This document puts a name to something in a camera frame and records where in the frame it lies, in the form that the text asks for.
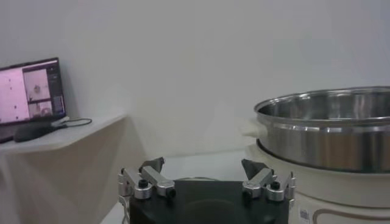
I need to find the thin black looped cable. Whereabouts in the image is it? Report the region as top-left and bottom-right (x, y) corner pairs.
(51, 116), (93, 128)

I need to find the perforated steel steamer basket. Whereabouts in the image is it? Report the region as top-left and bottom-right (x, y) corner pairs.
(240, 86), (390, 173)

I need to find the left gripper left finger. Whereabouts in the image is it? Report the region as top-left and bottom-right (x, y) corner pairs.
(118, 157), (177, 200)

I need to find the white side table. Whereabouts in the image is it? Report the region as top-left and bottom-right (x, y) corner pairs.
(0, 113), (147, 224)

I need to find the cream electric cooker base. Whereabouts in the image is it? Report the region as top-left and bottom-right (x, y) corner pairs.
(245, 142), (390, 224)

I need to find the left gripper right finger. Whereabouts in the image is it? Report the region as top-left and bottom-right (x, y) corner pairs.
(241, 158), (297, 202)

